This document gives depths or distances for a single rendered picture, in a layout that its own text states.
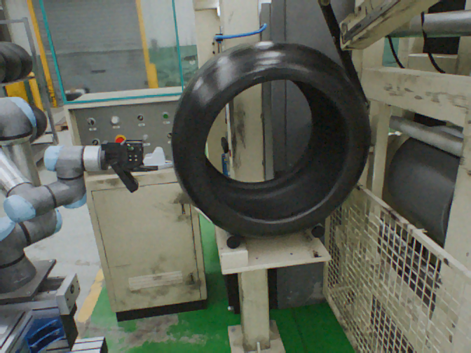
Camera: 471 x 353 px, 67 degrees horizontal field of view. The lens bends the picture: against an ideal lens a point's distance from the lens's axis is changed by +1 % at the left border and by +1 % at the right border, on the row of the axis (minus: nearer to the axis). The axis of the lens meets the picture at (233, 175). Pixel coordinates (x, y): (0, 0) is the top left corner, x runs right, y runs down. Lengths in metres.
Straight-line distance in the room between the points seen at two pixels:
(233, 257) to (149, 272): 0.98
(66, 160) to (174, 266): 1.11
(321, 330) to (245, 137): 1.20
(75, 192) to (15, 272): 0.48
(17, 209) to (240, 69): 0.69
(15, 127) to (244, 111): 0.80
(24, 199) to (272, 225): 0.69
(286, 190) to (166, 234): 0.82
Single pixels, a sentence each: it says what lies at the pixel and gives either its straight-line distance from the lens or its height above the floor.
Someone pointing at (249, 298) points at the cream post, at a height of 0.36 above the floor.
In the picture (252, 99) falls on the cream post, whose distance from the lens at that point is 1.37.
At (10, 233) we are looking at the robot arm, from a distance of 1.47.
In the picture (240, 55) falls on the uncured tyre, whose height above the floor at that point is 1.46.
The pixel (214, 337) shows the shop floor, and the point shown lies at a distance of 2.11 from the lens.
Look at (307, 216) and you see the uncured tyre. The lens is 1.10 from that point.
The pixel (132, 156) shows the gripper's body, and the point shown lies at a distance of 1.08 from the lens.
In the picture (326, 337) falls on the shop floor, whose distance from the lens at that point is 2.11.
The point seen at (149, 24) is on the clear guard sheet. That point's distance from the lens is 1.72.
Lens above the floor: 1.51
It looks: 21 degrees down
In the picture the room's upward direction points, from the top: 4 degrees counter-clockwise
